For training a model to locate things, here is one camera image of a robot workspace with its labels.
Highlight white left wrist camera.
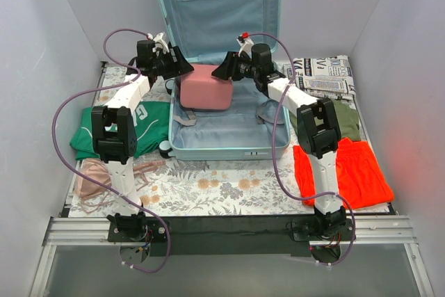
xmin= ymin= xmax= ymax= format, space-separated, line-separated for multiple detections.
xmin=146 ymin=32 xmax=169 ymax=56

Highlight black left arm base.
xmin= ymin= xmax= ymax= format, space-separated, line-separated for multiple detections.
xmin=106 ymin=212 xmax=170 ymax=243

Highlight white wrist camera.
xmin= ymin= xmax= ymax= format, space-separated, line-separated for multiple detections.
xmin=236 ymin=32 xmax=254 ymax=59
xmin=146 ymin=32 xmax=169 ymax=56

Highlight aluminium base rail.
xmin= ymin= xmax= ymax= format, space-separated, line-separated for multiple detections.
xmin=31 ymin=215 xmax=434 ymax=296

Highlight floral patterned table mat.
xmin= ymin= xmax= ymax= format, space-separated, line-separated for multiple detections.
xmin=67 ymin=63 xmax=397 ymax=217

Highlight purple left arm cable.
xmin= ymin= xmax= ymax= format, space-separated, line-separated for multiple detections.
xmin=51 ymin=27 xmax=172 ymax=273

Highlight olive green folded shirt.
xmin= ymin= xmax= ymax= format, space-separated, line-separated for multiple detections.
xmin=289 ymin=99 xmax=362 ymax=141

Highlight newspaper print garment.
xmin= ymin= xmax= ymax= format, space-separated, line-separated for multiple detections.
xmin=279 ymin=55 xmax=356 ymax=100

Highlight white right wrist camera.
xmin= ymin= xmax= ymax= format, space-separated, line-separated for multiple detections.
xmin=236 ymin=32 xmax=254 ymax=59

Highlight pink toiletry case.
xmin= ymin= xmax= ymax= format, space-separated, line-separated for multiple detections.
xmin=179 ymin=64 xmax=234 ymax=111

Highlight light blue suitcase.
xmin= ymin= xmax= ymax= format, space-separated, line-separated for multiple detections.
xmin=159 ymin=0 xmax=290 ymax=161

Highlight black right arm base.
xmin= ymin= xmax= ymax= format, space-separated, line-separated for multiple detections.
xmin=286 ymin=206 xmax=355 ymax=241

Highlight bright orange shorts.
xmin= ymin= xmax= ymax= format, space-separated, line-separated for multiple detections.
xmin=293 ymin=138 xmax=394 ymax=209

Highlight beige pink bra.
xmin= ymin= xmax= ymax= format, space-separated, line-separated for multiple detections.
xmin=75 ymin=158 xmax=165 ymax=214

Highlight green Guess t-shirt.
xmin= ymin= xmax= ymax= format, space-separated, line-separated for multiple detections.
xmin=70 ymin=101 xmax=170 ymax=161

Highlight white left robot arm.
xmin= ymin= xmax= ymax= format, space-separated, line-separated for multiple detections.
xmin=91 ymin=33 xmax=194 ymax=216

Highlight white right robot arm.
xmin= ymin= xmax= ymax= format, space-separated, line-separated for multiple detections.
xmin=212 ymin=43 xmax=345 ymax=240

